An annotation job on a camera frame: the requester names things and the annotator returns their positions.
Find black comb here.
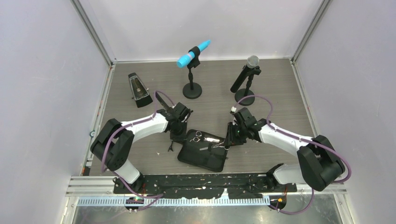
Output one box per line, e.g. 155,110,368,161
153,91,172,112

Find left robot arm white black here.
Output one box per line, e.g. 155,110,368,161
90,103,192,193

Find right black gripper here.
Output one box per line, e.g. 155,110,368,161
225,122,248,147

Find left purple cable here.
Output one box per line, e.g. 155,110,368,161
100,90,176,212

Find silver scissors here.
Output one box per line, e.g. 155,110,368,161
212,142,230,150
190,131,220,143

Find black zip tool case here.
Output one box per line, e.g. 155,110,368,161
177,129,227,172

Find left black microphone stand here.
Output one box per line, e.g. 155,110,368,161
183,46,202,99

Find black hair clip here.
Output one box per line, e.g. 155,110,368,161
168,140,174,152

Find black metronome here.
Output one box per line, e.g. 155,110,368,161
128,72,153,108

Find black microphone stand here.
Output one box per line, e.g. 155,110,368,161
183,46,202,99
234,66,261,106

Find aluminium rail front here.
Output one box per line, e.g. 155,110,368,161
65,175,347,207

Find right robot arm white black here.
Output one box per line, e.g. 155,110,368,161
230,107,346,192

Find right black microphone stand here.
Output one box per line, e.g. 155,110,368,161
234,66,261,106

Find blue microphone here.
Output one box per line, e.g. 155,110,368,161
176,40,211,68

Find black silver microphone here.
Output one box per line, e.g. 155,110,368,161
230,55,261,93

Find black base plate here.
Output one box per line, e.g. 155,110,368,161
113,173,297,199

